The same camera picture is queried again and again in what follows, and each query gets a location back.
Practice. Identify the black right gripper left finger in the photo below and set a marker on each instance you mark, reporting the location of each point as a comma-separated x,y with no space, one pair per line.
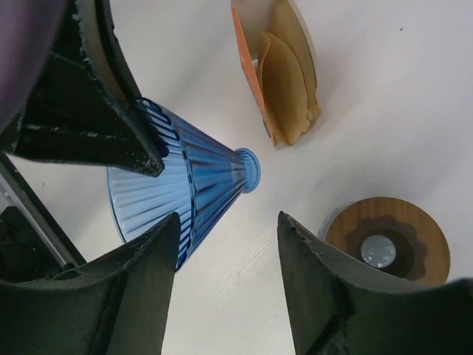
115,304

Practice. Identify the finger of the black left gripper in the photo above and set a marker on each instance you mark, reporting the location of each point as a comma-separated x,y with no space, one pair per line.
81,109

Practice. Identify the blue plastic coffee dripper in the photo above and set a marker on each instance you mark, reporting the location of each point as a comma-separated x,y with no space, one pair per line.
201,179

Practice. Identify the grey glass coffee server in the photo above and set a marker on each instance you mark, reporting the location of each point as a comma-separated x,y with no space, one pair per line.
327,222

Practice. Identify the orange coffee filter box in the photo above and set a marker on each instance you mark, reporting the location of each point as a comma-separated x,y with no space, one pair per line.
250,18

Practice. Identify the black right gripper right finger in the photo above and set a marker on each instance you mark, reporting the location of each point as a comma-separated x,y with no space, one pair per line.
338,305

